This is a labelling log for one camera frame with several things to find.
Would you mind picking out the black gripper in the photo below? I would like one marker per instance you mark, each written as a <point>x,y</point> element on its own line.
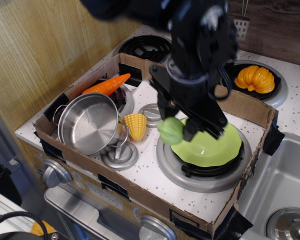
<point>194,97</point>

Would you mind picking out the green toy broccoli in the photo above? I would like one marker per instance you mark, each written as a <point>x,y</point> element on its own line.
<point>171,131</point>

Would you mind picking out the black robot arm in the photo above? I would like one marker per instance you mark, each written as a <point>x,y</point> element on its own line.
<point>203,39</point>

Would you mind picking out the silver centre stove knob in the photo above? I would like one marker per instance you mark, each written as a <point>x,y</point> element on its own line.
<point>152,114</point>

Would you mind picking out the silver stove knob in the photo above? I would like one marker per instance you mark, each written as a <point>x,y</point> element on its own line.
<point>121,158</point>
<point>152,114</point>

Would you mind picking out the green plastic plate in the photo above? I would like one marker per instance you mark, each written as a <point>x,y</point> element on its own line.
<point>205,151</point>

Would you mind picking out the yellow toy corn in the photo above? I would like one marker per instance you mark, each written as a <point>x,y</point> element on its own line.
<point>137,123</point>

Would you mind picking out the front left stove burner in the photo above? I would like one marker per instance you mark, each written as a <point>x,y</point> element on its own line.
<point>123,100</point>

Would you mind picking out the stove burner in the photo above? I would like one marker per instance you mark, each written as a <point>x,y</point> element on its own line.
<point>274,98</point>
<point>202,180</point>
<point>148,47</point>
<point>123,100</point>

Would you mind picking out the silver front stove knob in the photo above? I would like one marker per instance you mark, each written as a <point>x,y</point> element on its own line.
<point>121,158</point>

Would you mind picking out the front right stove burner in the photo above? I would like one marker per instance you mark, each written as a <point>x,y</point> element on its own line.
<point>202,180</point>

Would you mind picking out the back left stove burner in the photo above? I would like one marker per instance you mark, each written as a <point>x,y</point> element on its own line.
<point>148,47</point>

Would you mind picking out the brown cardboard fence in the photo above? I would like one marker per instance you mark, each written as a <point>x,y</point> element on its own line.
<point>147,188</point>

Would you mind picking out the orange toy carrot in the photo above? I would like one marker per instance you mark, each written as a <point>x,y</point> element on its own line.
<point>109,86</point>

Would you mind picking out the orange toy pumpkin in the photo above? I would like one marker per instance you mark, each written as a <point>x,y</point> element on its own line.
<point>255,78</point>

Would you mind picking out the silver metal pot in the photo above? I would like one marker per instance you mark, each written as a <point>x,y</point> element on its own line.
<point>90,124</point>

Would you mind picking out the back right stove burner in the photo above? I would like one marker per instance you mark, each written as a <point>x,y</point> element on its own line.
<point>274,98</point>

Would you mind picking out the right oven front knob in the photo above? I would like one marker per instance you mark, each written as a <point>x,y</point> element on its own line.
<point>154,229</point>

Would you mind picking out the oven knob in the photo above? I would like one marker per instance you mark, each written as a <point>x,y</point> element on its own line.
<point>55,174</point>
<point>154,229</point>

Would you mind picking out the hanging metal spatula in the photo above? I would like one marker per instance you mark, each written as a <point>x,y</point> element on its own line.
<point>242,22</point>

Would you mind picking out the silver sink basin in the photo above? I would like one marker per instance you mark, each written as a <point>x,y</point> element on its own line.
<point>274,186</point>

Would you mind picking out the left oven front knob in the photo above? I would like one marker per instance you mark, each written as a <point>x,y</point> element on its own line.
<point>55,174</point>

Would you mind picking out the silver sink drain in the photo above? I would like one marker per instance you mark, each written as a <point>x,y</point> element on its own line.
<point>284,224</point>

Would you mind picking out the yellow toy on floor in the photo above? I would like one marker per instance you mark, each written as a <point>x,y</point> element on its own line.
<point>38,231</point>

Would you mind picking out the silver oven door handle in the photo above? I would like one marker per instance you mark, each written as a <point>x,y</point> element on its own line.
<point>84,216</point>

